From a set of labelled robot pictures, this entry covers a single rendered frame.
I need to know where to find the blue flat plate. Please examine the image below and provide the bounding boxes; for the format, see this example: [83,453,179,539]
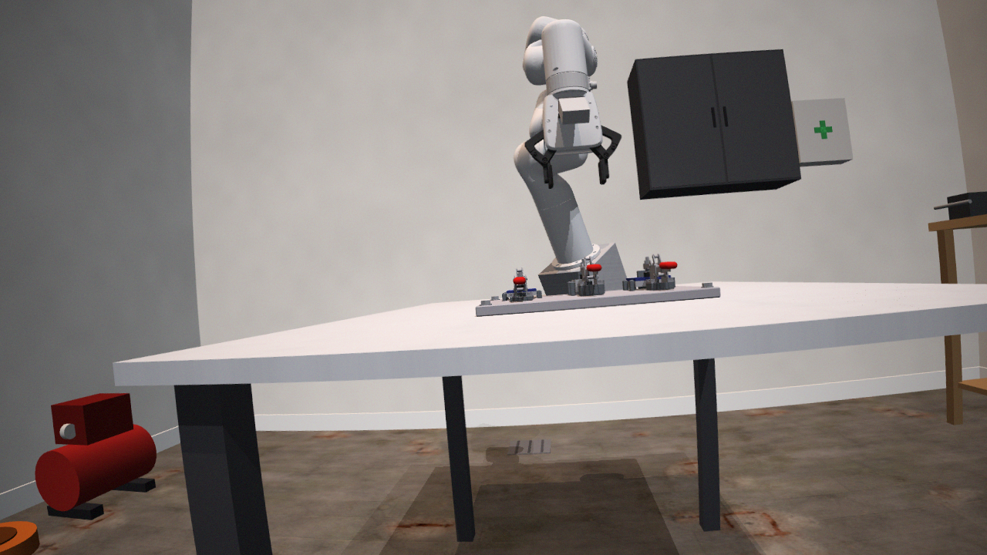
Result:
[507,288,537,298]
[626,277,661,287]

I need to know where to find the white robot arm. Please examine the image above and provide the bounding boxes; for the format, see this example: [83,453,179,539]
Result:
[514,16,601,271]

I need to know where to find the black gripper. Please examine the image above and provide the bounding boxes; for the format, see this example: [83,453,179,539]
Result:
[524,87,622,189]

